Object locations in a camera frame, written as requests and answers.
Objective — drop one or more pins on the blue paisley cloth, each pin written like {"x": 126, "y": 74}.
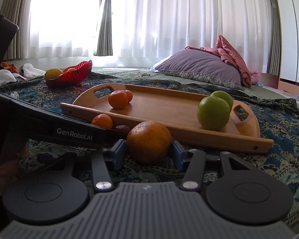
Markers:
{"x": 278, "y": 120}

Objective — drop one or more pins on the dark red date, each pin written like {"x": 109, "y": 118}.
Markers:
{"x": 122, "y": 130}

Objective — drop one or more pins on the near green apple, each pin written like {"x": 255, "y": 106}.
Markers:
{"x": 213, "y": 113}

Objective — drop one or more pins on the large orange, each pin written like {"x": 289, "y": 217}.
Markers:
{"x": 148, "y": 141}

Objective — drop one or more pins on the yellow fruit in bowl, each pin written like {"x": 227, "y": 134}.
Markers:
{"x": 53, "y": 73}

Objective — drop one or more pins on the red glass fruit bowl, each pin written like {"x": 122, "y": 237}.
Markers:
{"x": 72, "y": 78}

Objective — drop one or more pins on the small tangerine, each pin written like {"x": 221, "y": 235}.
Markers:
{"x": 129, "y": 95}
{"x": 118, "y": 99}
{"x": 102, "y": 120}

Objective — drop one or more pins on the grey left curtain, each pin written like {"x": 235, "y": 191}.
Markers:
{"x": 18, "y": 12}

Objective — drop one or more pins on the person's left hand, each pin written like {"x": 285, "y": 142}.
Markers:
{"x": 9, "y": 163}

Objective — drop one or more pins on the wooden serving tray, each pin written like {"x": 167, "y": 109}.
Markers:
{"x": 177, "y": 111}

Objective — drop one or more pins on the green quilted bedspread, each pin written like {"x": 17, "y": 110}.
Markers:
{"x": 144, "y": 76}

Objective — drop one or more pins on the white clothes pile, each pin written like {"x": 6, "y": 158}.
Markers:
{"x": 9, "y": 73}

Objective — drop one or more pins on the far green apple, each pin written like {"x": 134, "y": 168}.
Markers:
{"x": 225, "y": 96}

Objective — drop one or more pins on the white sheer curtain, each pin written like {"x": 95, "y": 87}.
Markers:
{"x": 145, "y": 31}

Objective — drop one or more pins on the grey right curtain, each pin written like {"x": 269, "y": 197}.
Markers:
{"x": 276, "y": 41}

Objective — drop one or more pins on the green apple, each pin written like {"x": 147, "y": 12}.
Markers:
{"x": 225, "y": 96}
{"x": 213, "y": 113}

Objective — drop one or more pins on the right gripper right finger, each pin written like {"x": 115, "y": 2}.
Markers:
{"x": 193, "y": 163}

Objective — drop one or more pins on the white wardrobe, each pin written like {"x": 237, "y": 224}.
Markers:
{"x": 289, "y": 16}

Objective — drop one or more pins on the grey middle curtain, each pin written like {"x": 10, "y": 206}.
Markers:
{"x": 104, "y": 29}

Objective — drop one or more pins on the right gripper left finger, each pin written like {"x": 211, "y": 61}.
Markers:
{"x": 105, "y": 160}

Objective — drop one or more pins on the pink blanket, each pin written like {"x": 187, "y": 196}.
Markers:
{"x": 229, "y": 55}

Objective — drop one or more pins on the purple pillow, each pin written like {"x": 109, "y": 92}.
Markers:
{"x": 201, "y": 66}

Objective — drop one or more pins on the grey curtain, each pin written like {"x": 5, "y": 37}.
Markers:
{"x": 18, "y": 12}
{"x": 276, "y": 41}
{"x": 104, "y": 29}

